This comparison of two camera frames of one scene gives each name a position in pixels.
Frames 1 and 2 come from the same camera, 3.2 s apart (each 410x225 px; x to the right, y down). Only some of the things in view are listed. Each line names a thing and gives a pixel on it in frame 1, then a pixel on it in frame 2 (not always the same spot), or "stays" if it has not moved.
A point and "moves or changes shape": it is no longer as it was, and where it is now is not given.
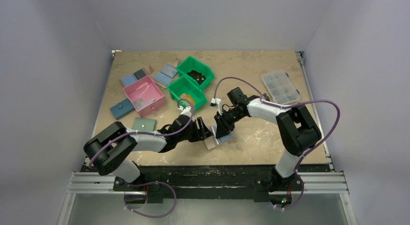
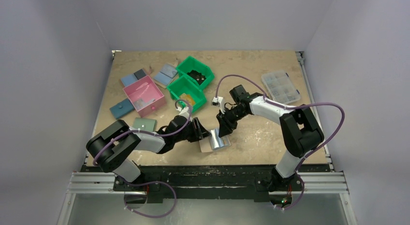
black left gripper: x=200 y=134 stays
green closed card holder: x=144 y=124 stays
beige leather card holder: x=213 y=142 moves or changes shape
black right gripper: x=221 y=123 stays
